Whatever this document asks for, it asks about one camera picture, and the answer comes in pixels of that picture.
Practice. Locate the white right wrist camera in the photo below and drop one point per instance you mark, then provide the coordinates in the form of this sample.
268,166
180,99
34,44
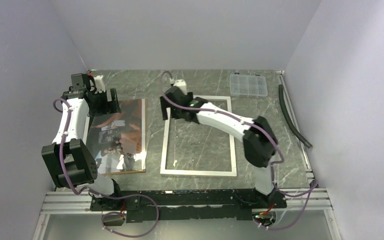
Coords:
182,85

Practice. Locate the aluminium extrusion rail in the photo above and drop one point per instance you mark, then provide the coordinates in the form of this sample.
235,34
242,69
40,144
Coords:
64,202

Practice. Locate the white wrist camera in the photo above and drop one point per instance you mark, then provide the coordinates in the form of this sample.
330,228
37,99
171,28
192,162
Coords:
99,83
182,85

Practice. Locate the white wooden picture frame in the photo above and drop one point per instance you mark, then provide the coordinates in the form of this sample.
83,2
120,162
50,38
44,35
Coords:
191,149

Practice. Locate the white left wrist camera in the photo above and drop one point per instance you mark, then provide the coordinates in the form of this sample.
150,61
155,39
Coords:
99,83

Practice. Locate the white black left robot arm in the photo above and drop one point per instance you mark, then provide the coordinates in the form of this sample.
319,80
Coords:
68,160

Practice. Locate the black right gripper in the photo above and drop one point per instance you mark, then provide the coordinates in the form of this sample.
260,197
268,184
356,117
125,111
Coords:
165,104

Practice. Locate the clear plastic compartment box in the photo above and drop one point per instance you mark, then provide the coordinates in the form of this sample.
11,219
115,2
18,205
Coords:
248,85

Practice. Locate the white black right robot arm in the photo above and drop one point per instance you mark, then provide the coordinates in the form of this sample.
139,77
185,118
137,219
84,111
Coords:
256,135

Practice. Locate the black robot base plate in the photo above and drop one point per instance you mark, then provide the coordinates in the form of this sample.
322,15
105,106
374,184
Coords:
164,205

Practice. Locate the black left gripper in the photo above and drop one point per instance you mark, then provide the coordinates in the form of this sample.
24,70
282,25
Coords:
109,107

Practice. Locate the glossy photo print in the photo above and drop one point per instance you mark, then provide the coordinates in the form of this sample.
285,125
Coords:
119,136

